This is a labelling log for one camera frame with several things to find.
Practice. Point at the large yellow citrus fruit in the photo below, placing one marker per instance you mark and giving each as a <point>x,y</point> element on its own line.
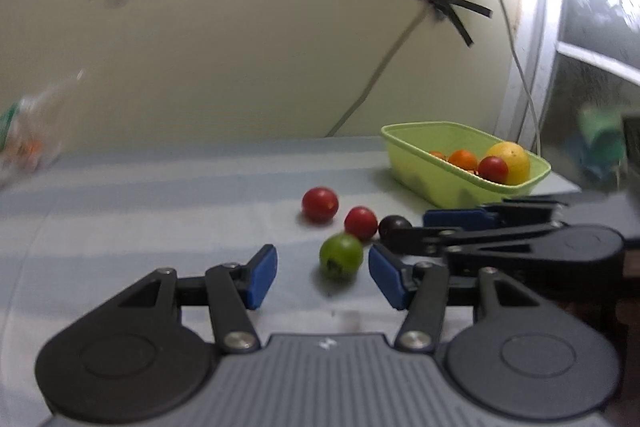
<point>512,157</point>

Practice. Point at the red tomato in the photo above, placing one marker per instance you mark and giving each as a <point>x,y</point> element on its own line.
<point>320,204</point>
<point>361,222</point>
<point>492,168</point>

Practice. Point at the black tape cross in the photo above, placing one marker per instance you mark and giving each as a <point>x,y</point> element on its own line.
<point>440,2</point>

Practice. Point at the striped blue grey cloth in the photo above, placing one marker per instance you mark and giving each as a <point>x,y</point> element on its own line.
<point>150,207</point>

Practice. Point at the large tangerine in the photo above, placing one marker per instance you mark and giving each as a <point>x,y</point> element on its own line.
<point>462,158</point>

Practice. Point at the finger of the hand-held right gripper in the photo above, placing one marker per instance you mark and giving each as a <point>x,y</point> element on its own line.
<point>460,218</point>
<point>475,239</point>

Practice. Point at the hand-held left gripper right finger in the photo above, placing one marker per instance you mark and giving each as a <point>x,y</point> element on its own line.
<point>385,277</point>

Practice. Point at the green plastic basket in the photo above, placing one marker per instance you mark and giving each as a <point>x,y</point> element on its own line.
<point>425,167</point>

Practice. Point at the white window frame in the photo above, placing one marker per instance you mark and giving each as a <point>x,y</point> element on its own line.
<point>545,57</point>

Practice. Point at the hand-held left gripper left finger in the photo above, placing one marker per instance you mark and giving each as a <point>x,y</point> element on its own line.
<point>262,274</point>

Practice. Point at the green tomato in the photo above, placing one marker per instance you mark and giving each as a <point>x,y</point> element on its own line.
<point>341,254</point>

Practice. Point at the blurry green object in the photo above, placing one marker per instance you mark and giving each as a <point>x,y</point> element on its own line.
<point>602,134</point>

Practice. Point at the clear plastic bag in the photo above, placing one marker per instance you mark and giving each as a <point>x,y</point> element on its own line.
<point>35,132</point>

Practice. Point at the dark purple tomato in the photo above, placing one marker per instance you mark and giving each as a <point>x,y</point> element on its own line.
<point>395,223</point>

